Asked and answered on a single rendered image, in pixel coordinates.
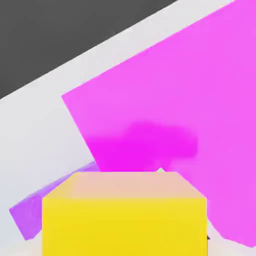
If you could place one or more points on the large magenta box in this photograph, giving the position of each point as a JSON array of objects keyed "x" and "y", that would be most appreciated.
[{"x": 164, "y": 96}]

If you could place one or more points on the small purple cube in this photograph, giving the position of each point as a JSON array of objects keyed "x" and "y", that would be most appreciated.
[{"x": 30, "y": 218}]

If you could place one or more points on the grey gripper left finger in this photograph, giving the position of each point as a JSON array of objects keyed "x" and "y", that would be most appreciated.
[{"x": 36, "y": 249}]

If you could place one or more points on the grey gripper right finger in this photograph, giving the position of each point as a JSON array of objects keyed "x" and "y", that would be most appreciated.
[{"x": 211, "y": 245}]

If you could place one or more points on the small green cube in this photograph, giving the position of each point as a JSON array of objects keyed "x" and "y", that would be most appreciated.
[{"x": 160, "y": 170}]

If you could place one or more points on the small yellow cube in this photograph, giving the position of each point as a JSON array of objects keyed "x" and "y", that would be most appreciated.
[{"x": 124, "y": 224}]

